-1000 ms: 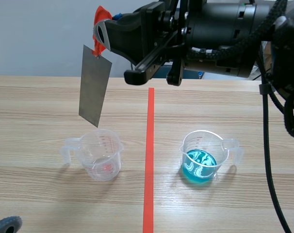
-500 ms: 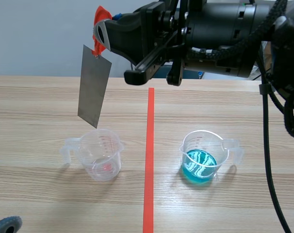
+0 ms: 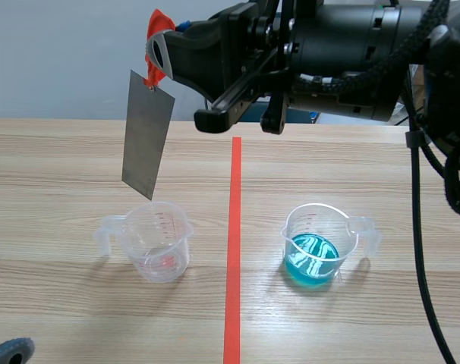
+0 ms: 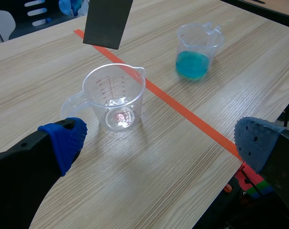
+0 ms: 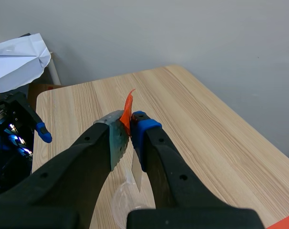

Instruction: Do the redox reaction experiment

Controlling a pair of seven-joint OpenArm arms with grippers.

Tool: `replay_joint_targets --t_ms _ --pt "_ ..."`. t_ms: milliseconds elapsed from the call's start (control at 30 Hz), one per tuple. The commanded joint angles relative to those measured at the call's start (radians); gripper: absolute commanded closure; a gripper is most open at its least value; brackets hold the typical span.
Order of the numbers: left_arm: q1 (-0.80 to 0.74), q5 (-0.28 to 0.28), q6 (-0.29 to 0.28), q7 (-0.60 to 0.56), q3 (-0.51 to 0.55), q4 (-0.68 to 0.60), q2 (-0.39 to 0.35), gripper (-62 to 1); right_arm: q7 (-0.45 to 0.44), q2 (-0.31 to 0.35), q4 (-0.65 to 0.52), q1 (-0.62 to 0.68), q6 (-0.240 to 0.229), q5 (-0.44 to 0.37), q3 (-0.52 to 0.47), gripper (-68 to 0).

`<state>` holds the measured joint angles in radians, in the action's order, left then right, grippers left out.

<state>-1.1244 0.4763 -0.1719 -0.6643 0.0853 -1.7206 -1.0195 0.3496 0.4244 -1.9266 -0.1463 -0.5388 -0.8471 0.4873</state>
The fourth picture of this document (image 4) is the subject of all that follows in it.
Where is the red green blue brick block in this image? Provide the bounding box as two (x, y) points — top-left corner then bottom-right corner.
(234, 162), (275, 199)

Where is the grey metal plate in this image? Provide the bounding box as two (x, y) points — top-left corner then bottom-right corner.
(83, 0), (134, 50)

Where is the clear beaker with blue liquid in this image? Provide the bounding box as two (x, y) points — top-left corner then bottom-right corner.
(175, 21), (225, 80)

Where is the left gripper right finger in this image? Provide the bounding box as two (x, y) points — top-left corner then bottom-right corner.
(234, 116), (289, 215)

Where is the empty clear plastic beaker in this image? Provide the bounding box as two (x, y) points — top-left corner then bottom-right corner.
(60, 63), (145, 133)

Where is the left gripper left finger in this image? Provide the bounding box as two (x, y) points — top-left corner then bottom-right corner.
(0, 117), (88, 229)

